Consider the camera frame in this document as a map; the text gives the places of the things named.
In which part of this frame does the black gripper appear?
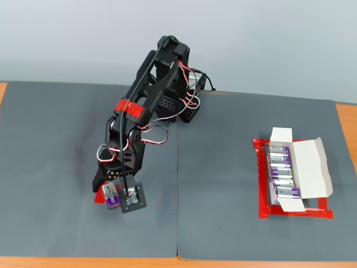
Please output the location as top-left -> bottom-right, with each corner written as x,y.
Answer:
91,131 -> 146,194

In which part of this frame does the white cardboard box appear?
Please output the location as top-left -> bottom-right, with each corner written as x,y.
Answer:
267,127 -> 334,213

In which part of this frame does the grey foam mat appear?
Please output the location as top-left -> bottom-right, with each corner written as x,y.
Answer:
0,80 -> 179,258
177,90 -> 357,262

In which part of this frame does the black table clamp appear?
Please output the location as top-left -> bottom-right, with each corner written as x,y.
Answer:
157,94 -> 179,123

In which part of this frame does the red white gripper servo wire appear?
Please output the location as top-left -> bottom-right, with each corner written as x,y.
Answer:
96,131 -> 132,164

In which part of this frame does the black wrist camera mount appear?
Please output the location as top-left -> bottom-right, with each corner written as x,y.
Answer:
118,181 -> 148,214

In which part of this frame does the red white elbow servo wire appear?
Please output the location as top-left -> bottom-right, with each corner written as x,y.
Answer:
136,124 -> 169,146

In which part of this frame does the red white base servo wire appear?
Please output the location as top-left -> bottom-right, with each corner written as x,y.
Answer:
175,60 -> 203,112

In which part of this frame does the black power cable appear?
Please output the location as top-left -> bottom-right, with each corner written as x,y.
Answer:
192,68 -> 218,92

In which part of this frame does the red tape frame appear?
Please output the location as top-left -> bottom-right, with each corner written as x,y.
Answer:
252,137 -> 335,220

